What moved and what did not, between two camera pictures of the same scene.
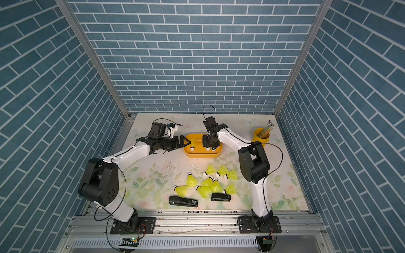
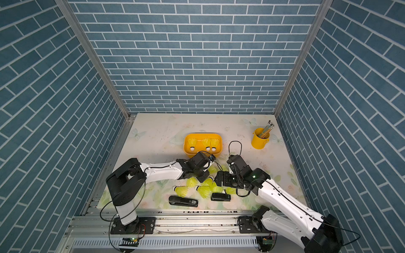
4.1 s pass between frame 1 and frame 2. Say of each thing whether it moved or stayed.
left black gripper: moved
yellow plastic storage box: stayed
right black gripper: moved
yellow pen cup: stayed
